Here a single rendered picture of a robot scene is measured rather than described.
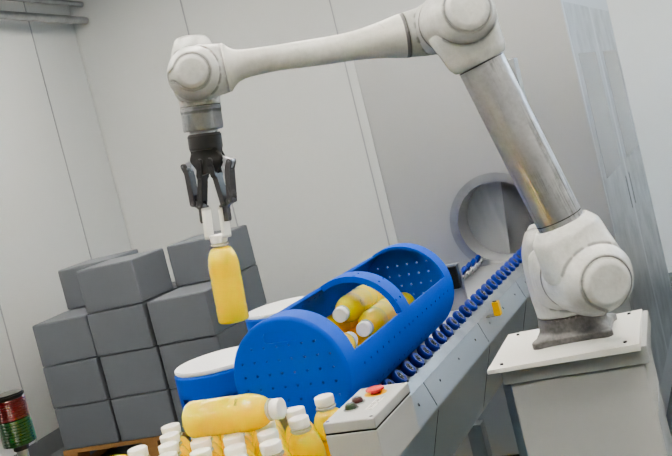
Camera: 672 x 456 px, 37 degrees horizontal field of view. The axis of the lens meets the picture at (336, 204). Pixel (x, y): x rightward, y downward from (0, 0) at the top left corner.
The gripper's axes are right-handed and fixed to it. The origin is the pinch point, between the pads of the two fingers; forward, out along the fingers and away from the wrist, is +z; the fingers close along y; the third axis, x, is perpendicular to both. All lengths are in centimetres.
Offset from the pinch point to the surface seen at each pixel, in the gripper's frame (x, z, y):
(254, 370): -0.4, 33.7, -4.4
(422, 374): -53, 49, -23
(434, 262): -82, 24, -19
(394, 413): 25, 35, -48
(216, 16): -473, -113, 278
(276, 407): 35, 31, -30
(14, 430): 49, 31, 19
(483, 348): -105, 55, -23
